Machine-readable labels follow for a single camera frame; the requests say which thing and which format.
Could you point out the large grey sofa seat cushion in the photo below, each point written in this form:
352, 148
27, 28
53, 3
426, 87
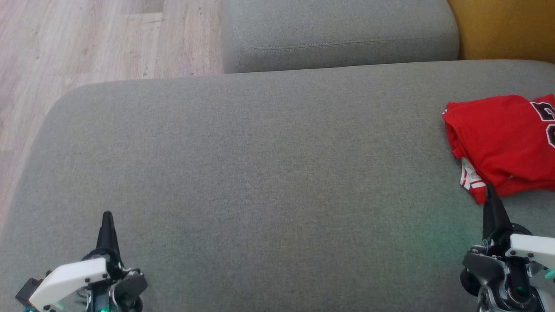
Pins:
269, 182

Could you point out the red lettered basketball jersey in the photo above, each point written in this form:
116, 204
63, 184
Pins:
498, 134

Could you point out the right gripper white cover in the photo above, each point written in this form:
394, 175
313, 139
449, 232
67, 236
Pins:
529, 249

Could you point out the small grey sofa cushion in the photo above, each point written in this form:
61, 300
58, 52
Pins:
338, 34

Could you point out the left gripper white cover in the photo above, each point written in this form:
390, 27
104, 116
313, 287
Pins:
69, 279

